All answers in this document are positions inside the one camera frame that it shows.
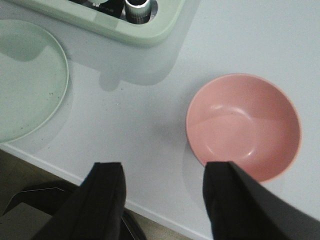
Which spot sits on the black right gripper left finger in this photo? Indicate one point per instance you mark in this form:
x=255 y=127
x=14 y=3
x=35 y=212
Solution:
x=94 y=210

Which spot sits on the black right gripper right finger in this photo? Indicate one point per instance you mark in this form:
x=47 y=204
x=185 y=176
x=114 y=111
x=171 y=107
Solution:
x=240 y=208

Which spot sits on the pink bowl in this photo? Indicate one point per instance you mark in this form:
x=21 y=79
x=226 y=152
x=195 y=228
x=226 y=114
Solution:
x=245 y=119

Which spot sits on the dark robot base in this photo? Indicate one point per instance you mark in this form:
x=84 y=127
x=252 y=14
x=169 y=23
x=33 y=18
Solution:
x=48 y=197

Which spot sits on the mint green breakfast maker base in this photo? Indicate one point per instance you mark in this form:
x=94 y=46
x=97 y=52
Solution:
x=108 y=18

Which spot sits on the mint green round plate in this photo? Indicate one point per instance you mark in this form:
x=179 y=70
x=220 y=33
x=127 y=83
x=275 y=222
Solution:
x=34 y=77

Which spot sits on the right silver control knob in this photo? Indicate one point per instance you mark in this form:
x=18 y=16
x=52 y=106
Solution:
x=137 y=11

